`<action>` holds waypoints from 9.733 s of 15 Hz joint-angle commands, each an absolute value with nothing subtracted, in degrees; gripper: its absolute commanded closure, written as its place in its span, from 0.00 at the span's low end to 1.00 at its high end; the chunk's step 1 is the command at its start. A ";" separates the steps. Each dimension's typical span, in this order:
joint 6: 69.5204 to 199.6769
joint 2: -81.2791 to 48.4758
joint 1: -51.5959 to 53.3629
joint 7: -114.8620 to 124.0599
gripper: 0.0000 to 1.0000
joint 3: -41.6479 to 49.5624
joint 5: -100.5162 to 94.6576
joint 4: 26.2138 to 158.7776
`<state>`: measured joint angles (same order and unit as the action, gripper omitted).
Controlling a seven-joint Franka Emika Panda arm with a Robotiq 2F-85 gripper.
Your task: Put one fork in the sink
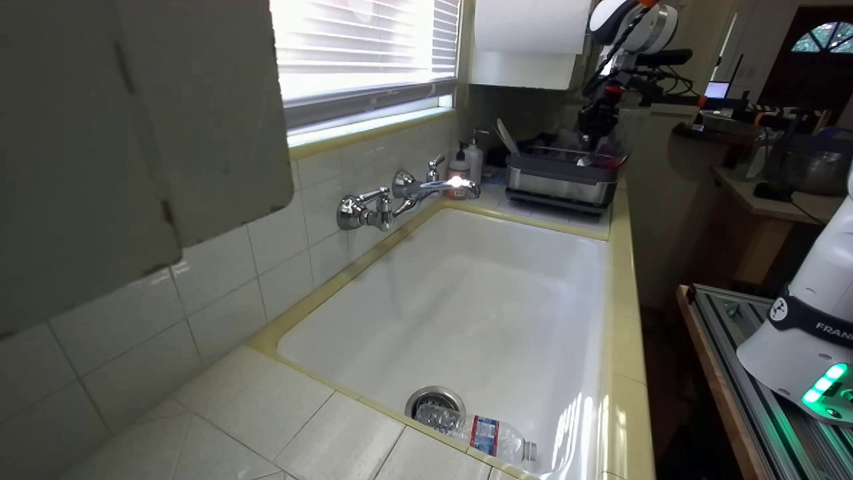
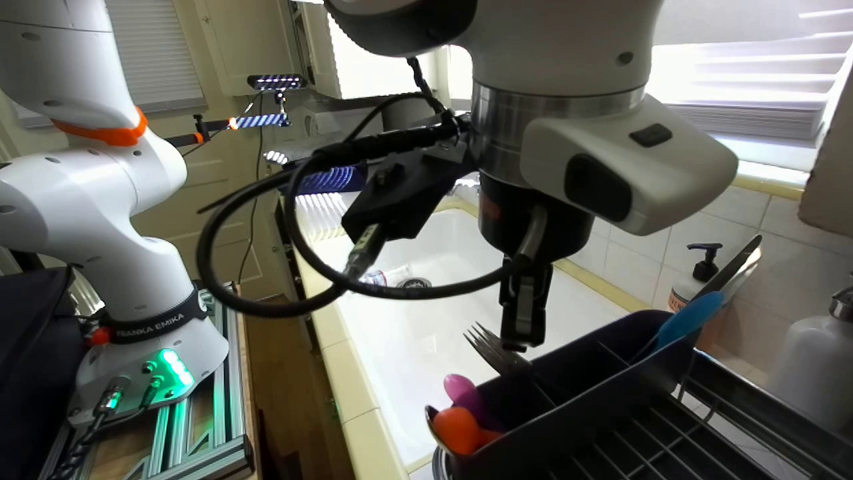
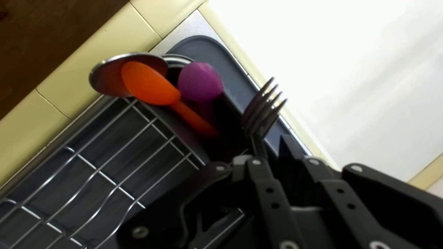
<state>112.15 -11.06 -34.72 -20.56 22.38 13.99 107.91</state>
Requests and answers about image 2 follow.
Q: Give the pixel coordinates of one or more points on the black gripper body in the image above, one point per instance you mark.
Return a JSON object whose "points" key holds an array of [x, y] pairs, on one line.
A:
{"points": [[507, 217]]}

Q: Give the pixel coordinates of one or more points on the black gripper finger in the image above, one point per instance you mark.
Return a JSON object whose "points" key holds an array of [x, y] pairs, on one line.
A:
{"points": [[519, 308], [543, 301]]}

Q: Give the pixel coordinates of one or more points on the silver metal fork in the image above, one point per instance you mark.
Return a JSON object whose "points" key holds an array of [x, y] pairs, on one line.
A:
{"points": [[490, 346]]}

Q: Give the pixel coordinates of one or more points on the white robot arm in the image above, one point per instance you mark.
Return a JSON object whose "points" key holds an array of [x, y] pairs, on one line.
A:
{"points": [[82, 204]]}

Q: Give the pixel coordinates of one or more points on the metal sink drain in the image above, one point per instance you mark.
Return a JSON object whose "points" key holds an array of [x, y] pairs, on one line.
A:
{"points": [[416, 284]]}

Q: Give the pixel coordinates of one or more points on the white sink basin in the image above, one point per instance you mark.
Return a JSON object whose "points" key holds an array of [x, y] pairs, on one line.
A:
{"points": [[410, 356]]}

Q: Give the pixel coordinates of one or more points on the purple plastic spoon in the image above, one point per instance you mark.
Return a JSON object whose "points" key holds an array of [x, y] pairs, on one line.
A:
{"points": [[463, 396]]}

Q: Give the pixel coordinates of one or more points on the small clear plastic bottle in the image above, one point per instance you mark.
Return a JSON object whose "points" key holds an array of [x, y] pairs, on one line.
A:
{"points": [[375, 277]]}

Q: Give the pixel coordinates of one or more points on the soap dispenser with black pump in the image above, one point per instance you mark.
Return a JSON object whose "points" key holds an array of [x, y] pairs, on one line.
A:
{"points": [[694, 284]]}

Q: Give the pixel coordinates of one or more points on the blue and grey kitchen utensil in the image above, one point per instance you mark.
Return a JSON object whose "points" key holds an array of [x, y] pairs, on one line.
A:
{"points": [[694, 321]]}

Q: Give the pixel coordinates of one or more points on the dark blue striped cloth roll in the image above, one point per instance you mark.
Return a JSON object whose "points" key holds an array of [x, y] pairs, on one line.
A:
{"points": [[343, 180]]}

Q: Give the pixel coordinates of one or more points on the large metal spoon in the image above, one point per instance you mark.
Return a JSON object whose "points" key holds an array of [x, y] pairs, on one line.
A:
{"points": [[442, 468]]}

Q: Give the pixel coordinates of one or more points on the striped led light panel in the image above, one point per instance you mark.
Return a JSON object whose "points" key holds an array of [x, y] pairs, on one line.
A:
{"points": [[263, 121], [282, 82]]}

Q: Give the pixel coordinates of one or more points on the white bottle with metal cap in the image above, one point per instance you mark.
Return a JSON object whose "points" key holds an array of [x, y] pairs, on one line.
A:
{"points": [[814, 362]]}

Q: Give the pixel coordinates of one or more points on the white window blinds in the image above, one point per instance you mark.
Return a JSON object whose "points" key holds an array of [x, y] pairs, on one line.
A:
{"points": [[764, 80]]}

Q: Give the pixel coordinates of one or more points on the white roller shade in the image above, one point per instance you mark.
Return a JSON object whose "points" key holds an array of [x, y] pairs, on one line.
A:
{"points": [[756, 21]]}

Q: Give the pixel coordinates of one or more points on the black bag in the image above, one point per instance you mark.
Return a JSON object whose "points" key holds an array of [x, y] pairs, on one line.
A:
{"points": [[31, 373]]}

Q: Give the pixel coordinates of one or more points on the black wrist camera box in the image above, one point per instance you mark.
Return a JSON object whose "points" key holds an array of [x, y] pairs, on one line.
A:
{"points": [[402, 194]]}

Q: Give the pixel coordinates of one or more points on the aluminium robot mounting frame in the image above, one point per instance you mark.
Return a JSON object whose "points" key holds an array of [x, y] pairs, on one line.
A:
{"points": [[222, 389]]}

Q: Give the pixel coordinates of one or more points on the beige wall cabinet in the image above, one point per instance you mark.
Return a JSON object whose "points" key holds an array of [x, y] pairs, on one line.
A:
{"points": [[836, 176]]}

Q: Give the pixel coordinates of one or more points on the green plastic bracket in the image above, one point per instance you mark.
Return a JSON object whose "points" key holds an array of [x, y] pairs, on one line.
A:
{"points": [[167, 373]]}

